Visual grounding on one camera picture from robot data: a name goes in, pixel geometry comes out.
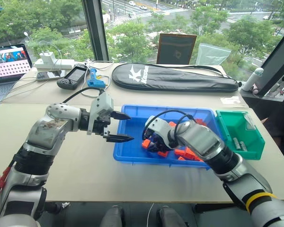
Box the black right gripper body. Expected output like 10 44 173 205
143 131 176 152

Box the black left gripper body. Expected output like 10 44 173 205
91 110 115 139

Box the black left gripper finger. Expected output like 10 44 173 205
103 134 135 143
110 111 132 121

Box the blue plastic bin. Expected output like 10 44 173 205
113 105 224 170

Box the green plastic bin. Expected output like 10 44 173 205
215 109 266 161

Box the blue plastic gun tool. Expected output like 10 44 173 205
87 68 109 87

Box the black handheld game console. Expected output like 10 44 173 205
56 63 89 91

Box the black racket bag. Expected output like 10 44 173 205
111 62 240 93

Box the dark rounded shape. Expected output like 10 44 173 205
156 206 189 227

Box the smartphone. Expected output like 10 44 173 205
36 70 67 82

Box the white power strip with charger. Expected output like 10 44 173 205
34 51 75 70

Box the brown framed board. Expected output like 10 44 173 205
156 33 198 65

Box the translucent green plastic bag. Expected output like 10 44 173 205
195 42 233 66

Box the white bottle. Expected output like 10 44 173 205
241 67 265 92

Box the open laptop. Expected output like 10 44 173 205
0 44 33 109

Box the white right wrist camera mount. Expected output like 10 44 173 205
144 115 175 142

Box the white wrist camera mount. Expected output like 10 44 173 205
86 91 115 135
144 115 175 142

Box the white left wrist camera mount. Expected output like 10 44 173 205
86 91 115 135

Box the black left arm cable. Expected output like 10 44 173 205
62 87 105 104

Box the thin white hanging cable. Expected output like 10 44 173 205
147 202 155 227

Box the dark window frame post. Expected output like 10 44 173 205
81 0 110 62

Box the red cable tie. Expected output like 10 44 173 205
0 165 11 191

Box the dark slanted window frame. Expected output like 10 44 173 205
257 35 284 96

